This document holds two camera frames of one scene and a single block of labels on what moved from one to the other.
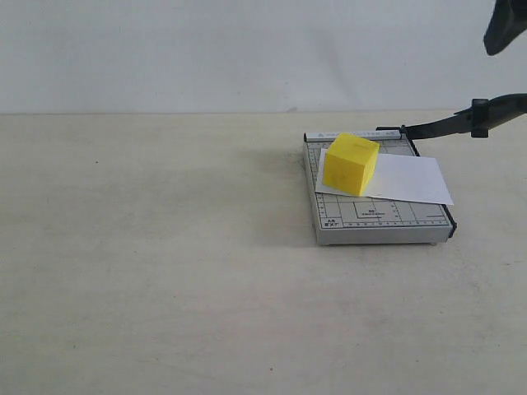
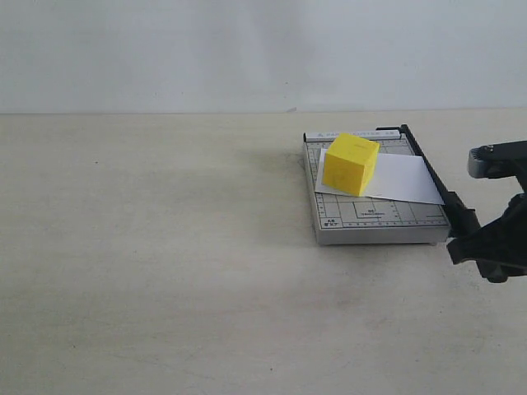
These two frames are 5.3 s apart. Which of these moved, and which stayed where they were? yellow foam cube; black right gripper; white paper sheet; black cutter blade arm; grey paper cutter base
Moved: black cutter blade arm; black right gripper
Stayed: yellow foam cube; white paper sheet; grey paper cutter base
